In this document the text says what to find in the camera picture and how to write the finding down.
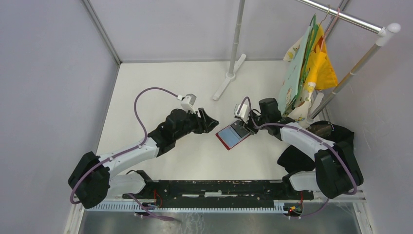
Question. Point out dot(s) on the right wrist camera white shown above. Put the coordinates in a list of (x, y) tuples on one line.
[(241, 112)]

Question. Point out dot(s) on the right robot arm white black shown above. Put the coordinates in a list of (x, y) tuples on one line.
[(318, 158)]

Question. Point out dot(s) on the metal clothes rack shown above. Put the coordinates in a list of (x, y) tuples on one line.
[(320, 98)]

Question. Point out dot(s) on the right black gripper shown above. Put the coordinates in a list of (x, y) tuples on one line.
[(256, 131)]

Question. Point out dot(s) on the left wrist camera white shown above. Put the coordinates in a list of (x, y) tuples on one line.
[(187, 103)]

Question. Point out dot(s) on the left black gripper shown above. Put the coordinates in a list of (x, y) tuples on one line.
[(204, 124)]

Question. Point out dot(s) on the red card holder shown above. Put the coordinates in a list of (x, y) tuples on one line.
[(229, 138)]

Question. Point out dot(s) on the black cloth pile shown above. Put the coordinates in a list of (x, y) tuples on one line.
[(294, 160)]

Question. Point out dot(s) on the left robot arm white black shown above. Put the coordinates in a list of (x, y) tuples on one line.
[(94, 177)]

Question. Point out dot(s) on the green patterned hanging garment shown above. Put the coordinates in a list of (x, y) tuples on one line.
[(289, 104)]

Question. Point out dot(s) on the yellow hanging garment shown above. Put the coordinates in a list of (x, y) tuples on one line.
[(320, 72)]

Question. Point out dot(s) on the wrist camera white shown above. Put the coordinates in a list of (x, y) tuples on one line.
[(187, 103), (241, 112)]

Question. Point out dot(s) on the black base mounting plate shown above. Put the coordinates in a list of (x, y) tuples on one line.
[(220, 193)]

